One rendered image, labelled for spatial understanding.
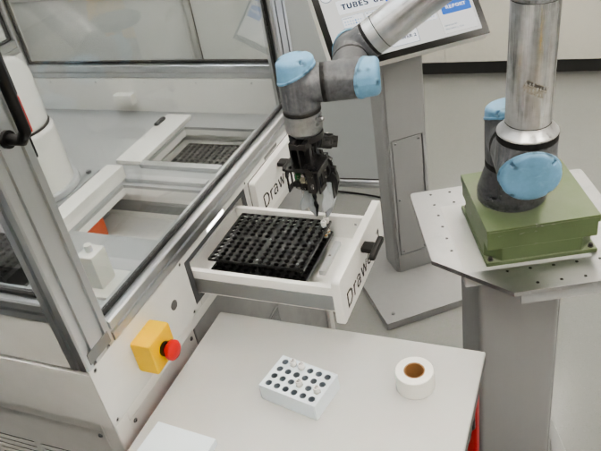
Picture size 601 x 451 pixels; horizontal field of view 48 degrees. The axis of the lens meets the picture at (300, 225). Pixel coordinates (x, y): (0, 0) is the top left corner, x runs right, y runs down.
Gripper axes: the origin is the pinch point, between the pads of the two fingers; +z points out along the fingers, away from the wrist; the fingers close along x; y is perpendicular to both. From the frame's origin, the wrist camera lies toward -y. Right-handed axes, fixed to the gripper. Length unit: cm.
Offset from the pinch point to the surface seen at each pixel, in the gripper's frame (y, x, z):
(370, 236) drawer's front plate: 1.5, 10.8, 5.0
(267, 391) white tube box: 38.7, 0.8, 15.0
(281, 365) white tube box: 32.8, 1.2, 14.2
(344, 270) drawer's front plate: 18.0, 10.8, 1.3
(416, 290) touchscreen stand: -80, -3, 90
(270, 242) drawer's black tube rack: 8.3, -9.7, 3.9
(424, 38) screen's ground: -89, 3, -5
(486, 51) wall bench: -288, -8, 78
